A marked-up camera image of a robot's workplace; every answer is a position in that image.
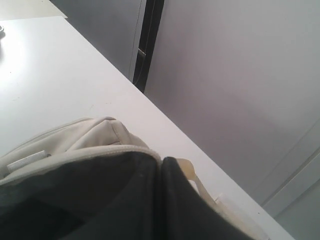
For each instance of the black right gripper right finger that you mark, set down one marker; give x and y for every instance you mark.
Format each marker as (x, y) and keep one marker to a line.
(186, 216)

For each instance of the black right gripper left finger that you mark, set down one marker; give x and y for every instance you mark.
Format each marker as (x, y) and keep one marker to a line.
(102, 198)

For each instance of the cream fabric duffel bag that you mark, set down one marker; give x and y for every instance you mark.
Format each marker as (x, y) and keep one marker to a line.
(82, 140)

